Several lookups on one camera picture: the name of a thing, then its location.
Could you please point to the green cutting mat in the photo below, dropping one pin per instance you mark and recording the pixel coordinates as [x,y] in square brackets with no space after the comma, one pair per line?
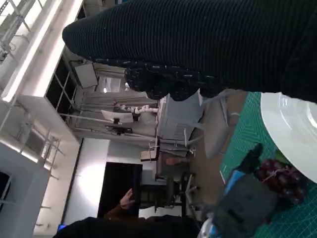
[247,138]

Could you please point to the white humanoid robot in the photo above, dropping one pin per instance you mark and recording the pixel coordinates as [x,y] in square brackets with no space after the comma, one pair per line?
[146,110]

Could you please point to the red toy grape bunch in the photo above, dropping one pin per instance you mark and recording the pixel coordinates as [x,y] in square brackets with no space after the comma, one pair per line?
[284,178]

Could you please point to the person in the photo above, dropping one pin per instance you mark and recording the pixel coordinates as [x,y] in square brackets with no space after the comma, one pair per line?
[123,228]

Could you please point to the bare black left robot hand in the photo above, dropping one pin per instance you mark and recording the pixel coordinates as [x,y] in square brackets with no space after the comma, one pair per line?
[250,161]

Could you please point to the grey hanging monitor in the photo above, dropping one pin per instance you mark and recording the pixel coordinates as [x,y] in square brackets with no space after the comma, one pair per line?
[85,75]

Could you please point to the black office chair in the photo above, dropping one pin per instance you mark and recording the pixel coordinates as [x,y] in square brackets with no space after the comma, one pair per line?
[171,186]

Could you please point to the black display panel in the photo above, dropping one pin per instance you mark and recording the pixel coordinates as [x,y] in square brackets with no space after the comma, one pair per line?
[116,183]

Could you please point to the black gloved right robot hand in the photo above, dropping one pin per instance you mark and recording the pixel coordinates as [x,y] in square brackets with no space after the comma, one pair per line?
[198,37]

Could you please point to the white plate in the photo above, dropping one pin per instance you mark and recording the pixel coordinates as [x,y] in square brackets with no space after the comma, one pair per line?
[284,124]

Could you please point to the white desk monitor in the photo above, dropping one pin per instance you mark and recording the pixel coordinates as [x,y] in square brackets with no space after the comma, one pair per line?
[116,116]

